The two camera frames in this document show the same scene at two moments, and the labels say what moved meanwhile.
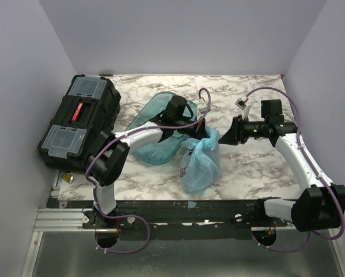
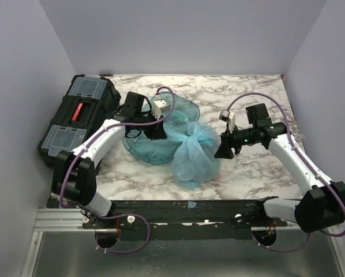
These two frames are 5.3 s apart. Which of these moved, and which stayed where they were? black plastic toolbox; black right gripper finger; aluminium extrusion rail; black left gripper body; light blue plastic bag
Moved: black left gripper body; black right gripper finger; light blue plastic bag
Stayed: black plastic toolbox; aluminium extrusion rail
